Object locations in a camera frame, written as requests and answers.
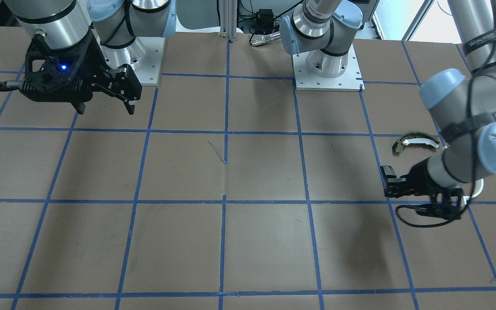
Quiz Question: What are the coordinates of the aluminium frame post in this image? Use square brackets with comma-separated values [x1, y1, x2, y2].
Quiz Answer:
[218, 0, 238, 43]

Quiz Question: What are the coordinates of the loose thin wire strand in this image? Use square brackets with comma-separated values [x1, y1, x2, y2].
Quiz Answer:
[208, 141, 227, 164]

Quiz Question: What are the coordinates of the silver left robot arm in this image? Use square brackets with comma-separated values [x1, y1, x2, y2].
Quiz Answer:
[279, 0, 496, 224]

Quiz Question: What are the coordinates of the black electronics box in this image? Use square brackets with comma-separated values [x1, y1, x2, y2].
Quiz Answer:
[254, 8, 274, 28]

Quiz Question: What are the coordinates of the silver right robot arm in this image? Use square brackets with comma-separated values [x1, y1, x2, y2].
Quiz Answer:
[0, 0, 177, 115]

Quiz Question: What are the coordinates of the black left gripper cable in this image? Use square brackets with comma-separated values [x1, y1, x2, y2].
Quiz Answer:
[396, 189, 468, 228]

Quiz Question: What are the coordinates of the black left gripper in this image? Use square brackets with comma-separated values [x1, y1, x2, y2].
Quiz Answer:
[381, 159, 466, 220]

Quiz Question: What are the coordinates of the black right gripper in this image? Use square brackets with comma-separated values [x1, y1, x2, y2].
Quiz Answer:
[0, 33, 142, 115]

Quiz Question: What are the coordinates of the silver cylindrical tool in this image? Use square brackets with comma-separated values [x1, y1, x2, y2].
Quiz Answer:
[249, 31, 281, 47]

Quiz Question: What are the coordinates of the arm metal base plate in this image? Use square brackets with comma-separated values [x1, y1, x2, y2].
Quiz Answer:
[102, 37, 166, 86]
[292, 45, 366, 92]

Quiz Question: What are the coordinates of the black brake pad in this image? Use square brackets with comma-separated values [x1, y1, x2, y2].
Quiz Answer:
[380, 165, 405, 198]

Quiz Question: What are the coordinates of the white curved plastic bracket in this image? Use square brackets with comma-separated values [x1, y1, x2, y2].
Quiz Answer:
[463, 179, 484, 199]

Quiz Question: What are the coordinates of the olive curved brake shoe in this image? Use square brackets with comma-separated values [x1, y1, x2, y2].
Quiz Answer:
[392, 131, 441, 154]

